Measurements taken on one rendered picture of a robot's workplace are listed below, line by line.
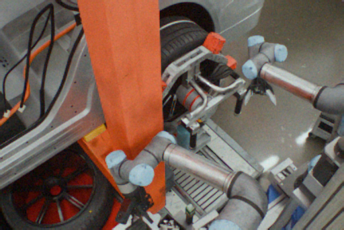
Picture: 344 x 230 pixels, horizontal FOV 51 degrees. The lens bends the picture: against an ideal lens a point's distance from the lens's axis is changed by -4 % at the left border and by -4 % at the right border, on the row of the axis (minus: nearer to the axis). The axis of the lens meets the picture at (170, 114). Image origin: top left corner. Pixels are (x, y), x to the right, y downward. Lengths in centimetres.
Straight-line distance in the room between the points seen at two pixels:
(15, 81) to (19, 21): 37
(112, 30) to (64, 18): 141
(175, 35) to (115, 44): 97
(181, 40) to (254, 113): 140
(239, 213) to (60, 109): 111
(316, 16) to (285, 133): 159
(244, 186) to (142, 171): 34
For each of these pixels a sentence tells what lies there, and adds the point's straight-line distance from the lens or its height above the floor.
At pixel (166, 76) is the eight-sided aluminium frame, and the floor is 108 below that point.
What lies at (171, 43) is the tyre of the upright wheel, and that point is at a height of 118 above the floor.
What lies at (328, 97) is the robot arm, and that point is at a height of 143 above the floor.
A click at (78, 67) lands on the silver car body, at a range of 178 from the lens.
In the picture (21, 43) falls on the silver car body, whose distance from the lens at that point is 232.
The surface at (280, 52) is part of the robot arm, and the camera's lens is 167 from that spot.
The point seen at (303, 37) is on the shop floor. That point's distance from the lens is 391.
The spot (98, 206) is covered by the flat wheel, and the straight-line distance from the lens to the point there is 217.
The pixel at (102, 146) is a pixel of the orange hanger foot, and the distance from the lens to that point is 213.
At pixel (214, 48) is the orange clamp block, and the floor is 112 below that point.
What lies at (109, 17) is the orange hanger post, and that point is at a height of 190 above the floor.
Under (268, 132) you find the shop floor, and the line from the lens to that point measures 305.
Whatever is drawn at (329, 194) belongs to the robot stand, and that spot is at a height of 151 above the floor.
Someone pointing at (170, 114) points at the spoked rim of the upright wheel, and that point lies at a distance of 229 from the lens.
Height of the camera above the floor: 247
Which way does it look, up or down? 54 degrees down
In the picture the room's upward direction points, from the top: 1 degrees counter-clockwise
